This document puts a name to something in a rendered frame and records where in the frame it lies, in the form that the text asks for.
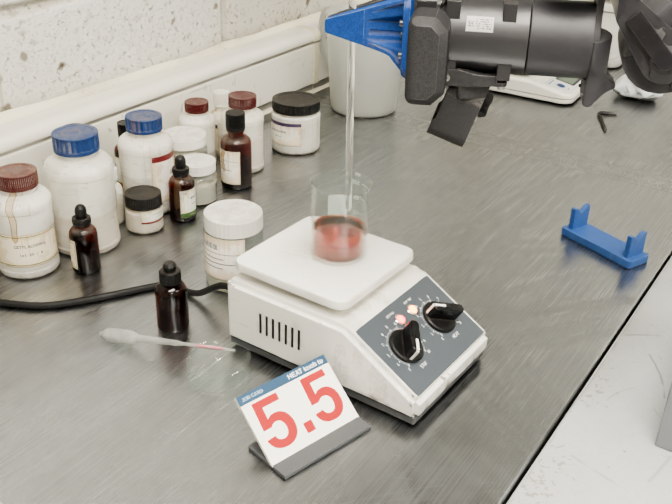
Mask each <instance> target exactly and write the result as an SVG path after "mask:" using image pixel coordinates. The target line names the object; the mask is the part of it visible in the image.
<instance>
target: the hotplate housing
mask: <svg viewBox="0 0 672 504"><path fill-rule="evenodd" d="M426 275H427V276H428V277H429V278H430V279H431V280H432V281H433V282H434V283H435V284H436V285H437V286H438V287H439V288H440V289H441V290H442V291H443V292H444V293H445V294H446V295H447V296H448V297H449V298H450V299H451V300H452V301H453V302H454V303H455V304H457V303H456V302H455V301H454V300H453V299H452V298H451V297H450V296H449V295H448V294H447V293H446V292H445V291H444V290H443V289H442V288H441V287H440V286H439V285H438V284H437V283H436V282H435V281H434V280H433V279H432V278H431V277H430V276H429V275H428V274H427V273H426V272H425V271H423V270H421V269H419V268H418V267H417V266H414V265H411V264H408V265H407V266H405V267H404V268H403V269H401V270H400V271H399V272H397V273H396V274H395V275H393V276H392V277H391V278H389V279H388V280H387V281H385V282H384V283H383V284H381V285H380V286H379V287H377V288H376V289H375V290H373V291H372V292H371V293H369V294H368V295H366V296H365V297H364V298H362V299H361V300H360V301H358V302H357V303H356V304H354V305H353V306H352V307H350V308H349V309H346V310H334V309H331V308H328V307H326V306H323V305H321V304H318V303H316V302H314V301H311V300H309V299H306V298H304V297H301V296H299V295H296V294H294V293H291V292H289V291H286V290H284V289H281V288H279V287H276V286H274V285H271V284H269V283H267V282H264V281H262V280H259V279H257V278H254V277H252V276H249V275H247V274H244V273H242V272H241V273H240V274H238V275H236V276H235V277H233V278H231V280H229V281H228V311H229V333H230V335H231V341H235V342H238V343H240V344H242V345H243V346H245V347H246V348H247V349H248V350H251V351H253V352H255V353H257V354H259V355H262V356H264V357H266V358H268V359H270V360H272V361H275V362H277V363H279V364H281V365H283V366H285V367H288V368H290V369H292V370H293V369H295V368H297V367H299V366H301V365H303V364H305V363H307V362H309V361H311V360H313V359H315V358H317V357H319V356H321V355H323V354H324V356H325V358H326V360H327V361H328V363H329V365H330V367H331V368H332V370H333V372H334V374H335V375H336V377H337V379H338V381H339V382H340V384H341V386H342V388H343V390H344V391H345V393H346V395H349V396H351V397H353V398H355V399H357V400H360V401H362V402H364V403H366V404H368V405H370V406H373V407H375V408H377V409H379V410H381V411H383V412H386V413H388V414H390V415H392V416H394V417H397V418H399V419H401V420H403V421H405V422H407V423H410V424H412V425H414V424H415V423H416V422H417V421H418V420H419V419H420V418H421V417H422V416H423V415H424V414H425V413H426V412H427V411H428V410H429V409H430V408H431V407H432V406H433V405H434V404H435V403H436V402H437V401H438V400H439V399H440V397H441V396H442V395H443V394H444V393H445V392H446V391H447V390H448V389H449V388H450V387H451V386H452V385H453V384H454V383H455V382H456V381H457V380H458V379H459V378H460V377H461V376H462V375H463V374H464V373H465V372H466V371H467V370H468V369H469V368H470V367H471V366H472V365H473V364H474V363H475V362H476V361H477V360H478V359H479V358H480V357H481V356H482V354H483V350H484V349H485V348H486V346H487V339H488V338H487V337H486V336H485V333H486V332H485V330H484V329H483V328H482V327H481V326H480V325H479V324H478V323H477V322H476V321H474V320H473V319H472V318H471V317H470V316H469V315H468V314H467V313H466V312H465V311H463V312H464V313H465V314H466V315H467V316H468V317H469V318H470V319H471V320H472V321H473V322H475V323H476V324H477V325H478V326H479V327H480V328H481V329H482V330H483V331H484V332H483V334H482V335H481V336H480V337H479V338H478V339H477V340H476V341H475V342H474V343H473V344H472V345H471V346H470V347H469V348H468V349H467V350H466V351H465V352H464V353H463V354H462V355H461V356H460V357H459V358H458V359H457V360H456V361H455V362H454V363H452V364H451V365H450V366H449V367H448V368H447V369H446V370H445V371H444V372H443V373H442V374H441V375H440V376H439V377H438V378H437V379H436V380H435V381H434V382H433V383H432V384H431V385H430V386H429V387H428V388H427V389H426V390H425V391H424V392H423V393H422V394H421V395H420V396H417V395H416V394H415V393H414V392H413V391H412V390H411V389H410V388H409V387H408V386H407V385H406V384H405V383H404V382H403V381H402V380H401V379H400V378H399V377H398V376H397V375H396V374H395V373H394V372H393V371H392V370H391V369H390V368H389V367H388V366H387V365H386V363H385V362H384V361H383V360H382V359H381V358H380V357H379V356H378V355H377V354H376V353H375V352H374V351H373V350H372V349H371V348H370V347H369V346H368V345H367V344H366V343H365V342H364V341H363V340H362V339H361V338H360V337H359V336H358V335H357V333H356V331H357V330H358V329H359V328H360V327H361V326H363V325H364V324H365V323H366V322H368V321H369V320H370V319H372V318H373V317H374V316H375V315H377V314H378V313H379V312H380V311H382V310H383V309H384V308H385V307H387V306H388V305H389V304H391V303H392V302H393V301H394V300H396V299H397V298H398V297H399V296H401V295H402V294H403V293H404V292H406V291H407V290H408V289H410V288H411V287H412V286H413V285H415V284H416V283H417V282H418V281H420V280H421V279H422V278H423V277H425V276H426Z"/></svg>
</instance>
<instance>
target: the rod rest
mask: <svg viewBox="0 0 672 504"><path fill-rule="evenodd" d="M589 211H590V204H588V203H586V204H584V205H583V206H582V208H581V209H580V210H579V209H578V208H575V207H574V208H572V210H571V216H570V221H569V224H568V225H565V226H563V227H562V232H561V234H562V235H564V236H566V237H567V238H569V239H571V240H573V241H575V242H577V243H579V244H581V245H583V246H584V247H586V248H588V249H590V250H592V251H594V252H596V253H598V254H600V255H601V256H603V257H605V258H607V259H609V260H611V261H613V262H615V263H617V264H619V265H620V266H622V267H624V268H626V269H632V268H634V267H637V266H639V265H642V264H644V263H647V260H648V256H649V255H648V254H647V253H645V252H643V248H644V244H645V240H646V235H647V232H646V231H644V230H643V231H640V232H639V234H638V235H637V236H636V238H635V236H632V235H629V236H628V238H627V242H626V243H625V242H623V241H621V240H619V239H617V238H616V237H614V236H612V235H610V234H608V233H606V232H604V231H602V230H600V229H598V228H596V227H594V226H592V225H590V224H588V223H587V221H588V216H589Z"/></svg>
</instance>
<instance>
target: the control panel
mask: <svg viewBox="0 0 672 504"><path fill-rule="evenodd" d="M430 301H437V302H446V303H454V302H453V301H452V300H451V299H450V298H449V297H448V296H447V295H446V294H445V293H444V292H443V291H442V290H441V289H440V288H439V287H438V286H437V285H436V284H435V283H434V282H433V281H432V280H431V279H430V278H429V277H428V276H427V275H426V276H425V277H423V278H422V279H421V280H420V281H418V282H417V283H416V284H415V285H413V286H412V287H411V288H410V289H408V290H407V291H406V292H404V293H403V294H402V295H401V296H399V297H398V298H397V299H396V300H394V301H393V302H392V303H391V304H389V305H388V306H387V307H385V308H384V309H383V310H382V311H380V312H379V313H378V314H377V315H375V316H374V317H373V318H372V319H370V320H369V321H368V322H366V323H365V324H364V325H363V326H361V327H360V328H359V329H358V330H357V331H356V333H357V335H358V336H359V337H360V338H361V339H362V340H363V341H364V342H365V343H366V344H367V345H368V346H369V347H370V348H371V349H372V350H373V351H374V352H375V353H376V354H377V355H378V356H379V357H380V358H381V359H382V360H383V361H384V362H385V363H386V365H387V366H388V367H389V368H390V369H391V370H392V371H393V372H394V373H395V374H396V375H397V376H398V377H399V378H400V379H401V380H402V381H403V382H404V383H405V384H406V385H407V386H408V387H409V388H410V389H411V390H412V391H413V392H414V393H415V394H416V395H417V396H420V395H421V394H422V393H423V392H424V391H425V390H426V389H427V388H428V387H429V386H430V385H431V384H432V383H433V382H434V381H435V380H436V379H437V378H438V377H439V376H440V375H441V374H442V373H443V372H444V371H445V370H446V369H447V368H448V367H449V366H450V365H451V364H452V363H454V362H455V361H456V360H457V359H458V358H459V357H460V356H461V355H462V354H463V353H464V352H465V351H466V350H467V349H468V348H469V347H470V346H471V345H472V344H473V343H474V342H475V341H476V340H477V339H478V338H479V337H480V336H481V335H482V334H483V332H484V331H483V330H482V329H481V328H480V327H479V326H478V325H477V324H476V323H475V322H473V321H472V320H471V319H470V318H469V317H468V316H467V315H466V314H465V313H464V312H463V313H462V314H461V315H460V316H459V317H458V318H457V319H456V326H455V328H454V329H453V330H452V331H451V332H449V333H442V332H438V331H436V330H435V329H433V328H432V327H431V326H430V325H429V324H428V323H427V322H426V320H425V318H424V315H423V308H424V306H425V305H426V304H427V303H428V302H430ZM411 305H413V306H415V307H416V308H417V312H416V313H412V312H411V311H410V310H409V306H411ZM398 315H401V316H403V317H404V318H405V322H404V323H400V322H399V321H398V320H397V316H398ZM411 320H415V321H417V322H418V324H419V328H420V337H421V342H422V344H423V347H424V355H423V357H422V359H421V360H420V361H418V362H416V363H407V362H404V361H402V360H401V359H399V358H398V357H397V356H396V355H395V354H394V353H393V352H392V350H391V348H390V345H389V337H390V335H391V334H392V332H393V331H395V330H397V329H403V328H404V327H405V326H406V325H407V324H408V323H409V322H410V321H411Z"/></svg>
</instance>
